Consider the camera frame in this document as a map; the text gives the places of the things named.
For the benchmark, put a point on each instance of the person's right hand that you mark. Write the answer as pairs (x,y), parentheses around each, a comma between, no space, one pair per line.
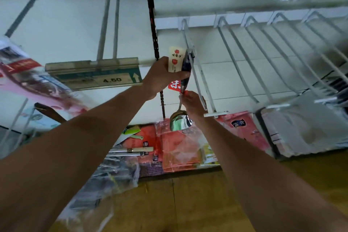
(195,105)

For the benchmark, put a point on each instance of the person's left hand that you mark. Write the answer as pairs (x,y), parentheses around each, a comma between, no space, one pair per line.
(157,78)

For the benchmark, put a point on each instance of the person's left thumb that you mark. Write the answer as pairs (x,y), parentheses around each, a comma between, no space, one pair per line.
(180,76)

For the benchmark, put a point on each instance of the person's right fingers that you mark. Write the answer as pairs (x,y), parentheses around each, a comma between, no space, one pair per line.
(185,96)

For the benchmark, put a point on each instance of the steel ladle with label card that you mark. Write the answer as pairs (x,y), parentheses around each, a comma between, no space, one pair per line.
(180,123)

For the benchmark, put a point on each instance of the person's left forearm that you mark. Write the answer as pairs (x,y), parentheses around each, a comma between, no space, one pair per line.
(68,153)

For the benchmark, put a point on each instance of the person's right forearm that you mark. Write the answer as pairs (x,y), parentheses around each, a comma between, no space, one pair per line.
(258,174)

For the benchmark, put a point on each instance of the red plastic packet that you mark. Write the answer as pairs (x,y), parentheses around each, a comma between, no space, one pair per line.
(176,150)

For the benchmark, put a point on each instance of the black perforated upright strip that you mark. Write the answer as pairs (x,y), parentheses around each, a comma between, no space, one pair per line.
(152,22)

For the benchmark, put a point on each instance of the yellow packet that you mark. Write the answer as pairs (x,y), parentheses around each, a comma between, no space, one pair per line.
(209,155)

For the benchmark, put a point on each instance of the red packet with dark badge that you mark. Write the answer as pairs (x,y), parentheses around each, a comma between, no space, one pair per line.
(244,131)

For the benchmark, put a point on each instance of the green price label strip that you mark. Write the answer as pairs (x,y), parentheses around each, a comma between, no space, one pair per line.
(95,75)

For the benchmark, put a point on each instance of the grey hook with price holder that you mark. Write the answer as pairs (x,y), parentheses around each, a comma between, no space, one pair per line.
(102,22)

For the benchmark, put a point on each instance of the clear plastic wrapped packets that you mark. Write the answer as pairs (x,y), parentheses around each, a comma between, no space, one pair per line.
(106,180)

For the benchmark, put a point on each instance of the white plastic bag packet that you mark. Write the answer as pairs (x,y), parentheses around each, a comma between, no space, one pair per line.
(304,128)

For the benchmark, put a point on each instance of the pink packaged utensil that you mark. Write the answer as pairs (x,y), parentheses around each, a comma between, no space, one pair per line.
(32,79)

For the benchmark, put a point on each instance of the white hook rail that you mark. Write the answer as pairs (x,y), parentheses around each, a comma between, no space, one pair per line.
(206,19)

